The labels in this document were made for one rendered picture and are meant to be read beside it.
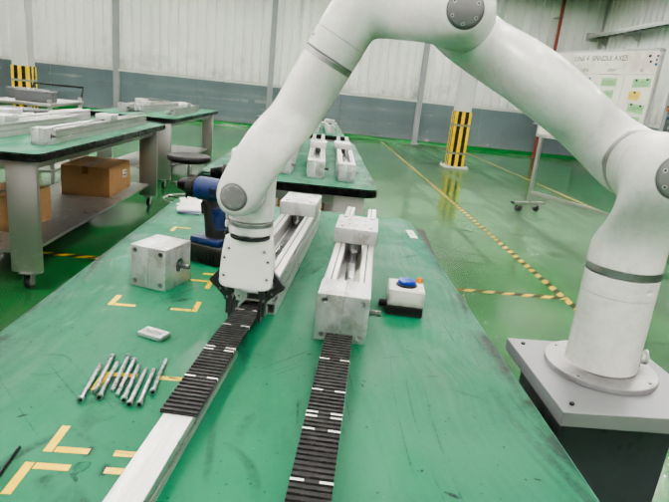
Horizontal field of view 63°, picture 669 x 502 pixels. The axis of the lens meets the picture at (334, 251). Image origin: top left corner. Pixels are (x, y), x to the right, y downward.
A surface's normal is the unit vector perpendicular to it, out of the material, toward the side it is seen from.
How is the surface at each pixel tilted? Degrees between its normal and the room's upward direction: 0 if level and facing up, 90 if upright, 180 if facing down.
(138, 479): 0
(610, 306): 90
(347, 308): 90
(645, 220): 129
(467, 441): 0
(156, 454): 0
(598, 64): 90
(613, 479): 90
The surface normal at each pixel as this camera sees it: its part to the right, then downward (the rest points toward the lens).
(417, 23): -0.77, 0.26
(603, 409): 0.09, -0.96
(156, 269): -0.30, 0.24
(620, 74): -0.93, 0.01
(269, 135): 0.21, -0.34
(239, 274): -0.08, 0.25
